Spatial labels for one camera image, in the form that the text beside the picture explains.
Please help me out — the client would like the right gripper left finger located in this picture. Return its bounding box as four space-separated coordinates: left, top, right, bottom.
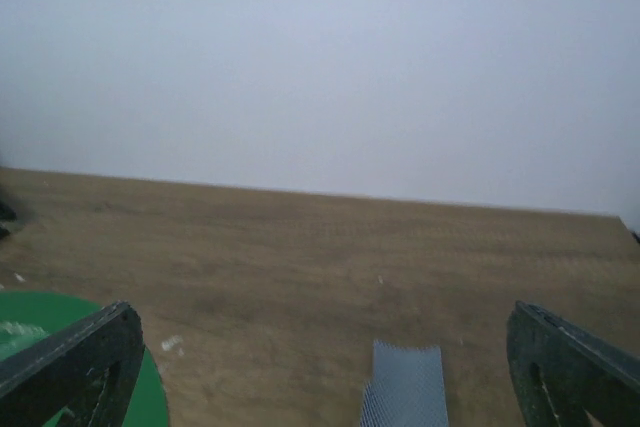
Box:
1 301 145 426

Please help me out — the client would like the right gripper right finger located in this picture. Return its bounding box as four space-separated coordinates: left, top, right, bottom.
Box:
506 301 639 426

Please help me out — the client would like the blue playing card deck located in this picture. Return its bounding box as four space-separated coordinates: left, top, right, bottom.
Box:
359 340 449 427

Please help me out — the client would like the round green poker mat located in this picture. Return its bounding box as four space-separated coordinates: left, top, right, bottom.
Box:
1 291 169 427

